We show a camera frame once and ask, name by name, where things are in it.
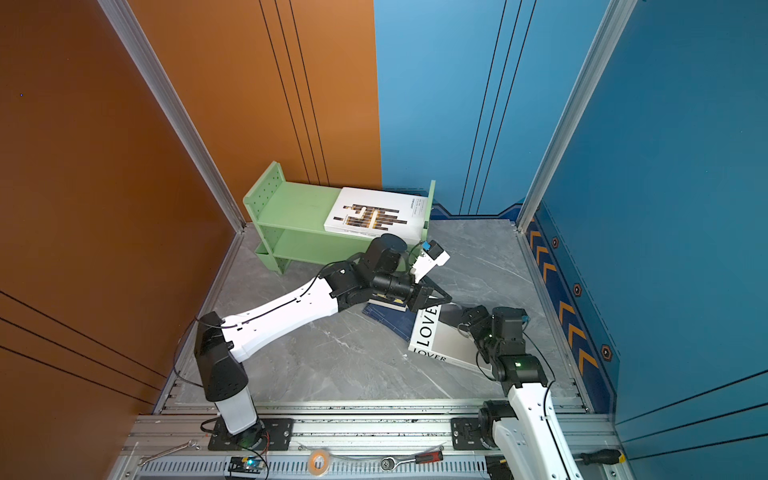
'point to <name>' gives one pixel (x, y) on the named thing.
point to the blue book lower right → (397, 321)
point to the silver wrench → (190, 443)
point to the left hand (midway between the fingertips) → (450, 297)
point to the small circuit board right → (498, 468)
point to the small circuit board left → (247, 464)
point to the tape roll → (318, 462)
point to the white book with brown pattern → (378, 213)
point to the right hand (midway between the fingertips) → (465, 321)
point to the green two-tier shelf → (288, 222)
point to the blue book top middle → (394, 302)
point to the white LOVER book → (438, 332)
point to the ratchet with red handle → (388, 464)
